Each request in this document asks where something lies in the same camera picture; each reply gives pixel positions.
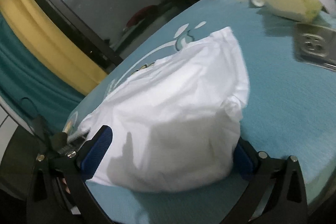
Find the white large garment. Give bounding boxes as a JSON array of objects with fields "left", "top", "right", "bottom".
[{"left": 78, "top": 27, "right": 250, "bottom": 192}]

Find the teal curtain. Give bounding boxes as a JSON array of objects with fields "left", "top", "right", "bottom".
[{"left": 1, "top": 14, "right": 88, "bottom": 131}]

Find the grey power socket strip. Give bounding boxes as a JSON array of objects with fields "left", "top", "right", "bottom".
[{"left": 293, "top": 23, "right": 335, "bottom": 71}]

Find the yellow curtain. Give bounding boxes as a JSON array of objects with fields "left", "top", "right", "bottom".
[{"left": 1, "top": 0, "right": 109, "bottom": 94}]

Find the yellow white folded cloth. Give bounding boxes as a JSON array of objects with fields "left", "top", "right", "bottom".
[{"left": 262, "top": 0, "right": 322, "bottom": 23}]

